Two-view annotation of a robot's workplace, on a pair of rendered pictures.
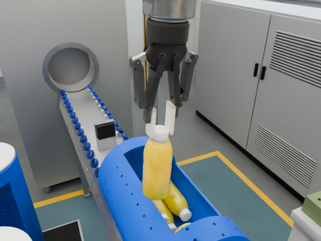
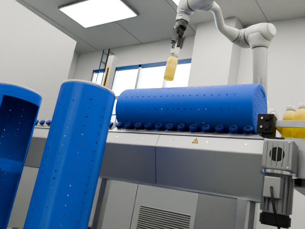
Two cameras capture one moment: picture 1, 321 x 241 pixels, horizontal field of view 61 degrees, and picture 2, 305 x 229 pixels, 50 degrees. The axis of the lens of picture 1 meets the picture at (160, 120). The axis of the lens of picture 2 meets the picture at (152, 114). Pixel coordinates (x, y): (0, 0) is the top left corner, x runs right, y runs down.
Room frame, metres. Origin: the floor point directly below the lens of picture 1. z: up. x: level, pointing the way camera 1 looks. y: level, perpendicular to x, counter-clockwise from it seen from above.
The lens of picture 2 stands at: (-1.16, 0.97, 0.55)
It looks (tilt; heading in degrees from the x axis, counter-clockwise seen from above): 14 degrees up; 332
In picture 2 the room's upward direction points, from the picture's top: 10 degrees clockwise
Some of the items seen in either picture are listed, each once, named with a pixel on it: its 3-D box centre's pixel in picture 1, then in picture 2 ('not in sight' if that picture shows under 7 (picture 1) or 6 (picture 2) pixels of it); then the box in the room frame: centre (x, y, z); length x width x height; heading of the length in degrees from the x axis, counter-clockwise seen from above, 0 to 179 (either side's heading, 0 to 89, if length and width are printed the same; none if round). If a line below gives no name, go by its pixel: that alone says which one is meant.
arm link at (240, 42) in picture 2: not in sight; (243, 39); (0.52, -0.59, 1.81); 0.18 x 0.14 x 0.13; 94
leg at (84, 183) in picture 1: (81, 167); not in sight; (1.76, 0.65, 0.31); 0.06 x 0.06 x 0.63; 26
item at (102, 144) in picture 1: (106, 135); not in sight; (1.16, 0.28, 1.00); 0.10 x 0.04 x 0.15; 116
